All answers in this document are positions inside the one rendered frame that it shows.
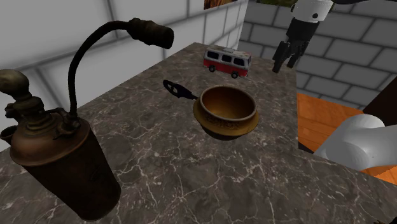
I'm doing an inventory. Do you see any orange wall picture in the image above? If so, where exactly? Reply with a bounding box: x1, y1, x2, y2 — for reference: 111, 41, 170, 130
203, 0, 240, 10

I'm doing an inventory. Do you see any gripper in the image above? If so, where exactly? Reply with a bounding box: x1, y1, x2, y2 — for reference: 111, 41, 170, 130
272, 17, 320, 74

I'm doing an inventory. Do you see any red and white toy bus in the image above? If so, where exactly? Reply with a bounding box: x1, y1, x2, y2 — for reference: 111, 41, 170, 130
203, 46, 253, 80

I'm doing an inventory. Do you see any old brass blowtorch with hose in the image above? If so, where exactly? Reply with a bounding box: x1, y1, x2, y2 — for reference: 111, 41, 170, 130
0, 17, 175, 222

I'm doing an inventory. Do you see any brass pan with black handle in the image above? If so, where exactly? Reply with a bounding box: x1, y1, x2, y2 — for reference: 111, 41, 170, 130
162, 79, 260, 137

